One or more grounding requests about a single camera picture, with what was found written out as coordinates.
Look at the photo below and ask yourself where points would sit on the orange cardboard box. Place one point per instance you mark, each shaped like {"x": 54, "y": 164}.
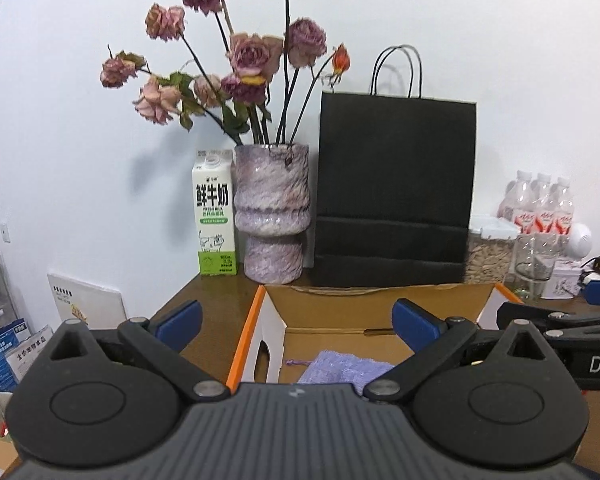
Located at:
{"x": 260, "y": 320}

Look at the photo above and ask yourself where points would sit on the white round speaker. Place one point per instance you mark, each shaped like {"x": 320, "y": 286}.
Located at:
{"x": 579, "y": 240}

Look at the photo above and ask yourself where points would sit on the brown wooden desktop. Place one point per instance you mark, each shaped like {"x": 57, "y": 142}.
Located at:
{"x": 215, "y": 300}

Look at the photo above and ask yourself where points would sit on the purple fuzzy vase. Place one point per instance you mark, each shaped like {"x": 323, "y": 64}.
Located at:
{"x": 272, "y": 210}

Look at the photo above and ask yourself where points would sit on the black paper bag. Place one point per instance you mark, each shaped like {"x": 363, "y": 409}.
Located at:
{"x": 395, "y": 185}

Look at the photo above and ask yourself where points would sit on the clear seed container white lid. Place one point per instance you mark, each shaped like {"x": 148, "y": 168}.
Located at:
{"x": 490, "y": 255}

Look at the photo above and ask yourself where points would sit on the purple knitted pouch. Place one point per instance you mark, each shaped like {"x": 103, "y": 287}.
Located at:
{"x": 340, "y": 367}

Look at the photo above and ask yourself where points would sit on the white flat box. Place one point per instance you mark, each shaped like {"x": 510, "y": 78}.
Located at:
{"x": 85, "y": 300}

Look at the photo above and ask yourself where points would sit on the white printed tin box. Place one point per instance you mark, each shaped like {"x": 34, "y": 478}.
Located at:
{"x": 565, "y": 280}

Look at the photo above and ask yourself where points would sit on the red label water bottle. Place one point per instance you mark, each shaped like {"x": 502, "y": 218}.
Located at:
{"x": 562, "y": 205}
{"x": 515, "y": 205}
{"x": 541, "y": 200}

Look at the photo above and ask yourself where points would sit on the white printed packet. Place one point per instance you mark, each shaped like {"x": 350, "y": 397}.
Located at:
{"x": 35, "y": 355}

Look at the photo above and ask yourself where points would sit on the clear glass cup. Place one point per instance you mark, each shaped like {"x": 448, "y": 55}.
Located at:
{"x": 530, "y": 270}

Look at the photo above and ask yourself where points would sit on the white green milk carton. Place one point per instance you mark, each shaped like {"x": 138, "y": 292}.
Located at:
{"x": 214, "y": 210}

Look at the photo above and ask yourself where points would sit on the dried rose bouquet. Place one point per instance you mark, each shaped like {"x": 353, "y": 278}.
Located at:
{"x": 252, "y": 55}

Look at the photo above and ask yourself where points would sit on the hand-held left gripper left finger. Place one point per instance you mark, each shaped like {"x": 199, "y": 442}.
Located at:
{"x": 180, "y": 322}

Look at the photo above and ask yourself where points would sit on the blue carton box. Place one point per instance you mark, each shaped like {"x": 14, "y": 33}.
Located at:
{"x": 0, "y": 360}

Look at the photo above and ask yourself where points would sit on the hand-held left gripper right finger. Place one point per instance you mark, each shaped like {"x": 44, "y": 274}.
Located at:
{"x": 415, "y": 322}

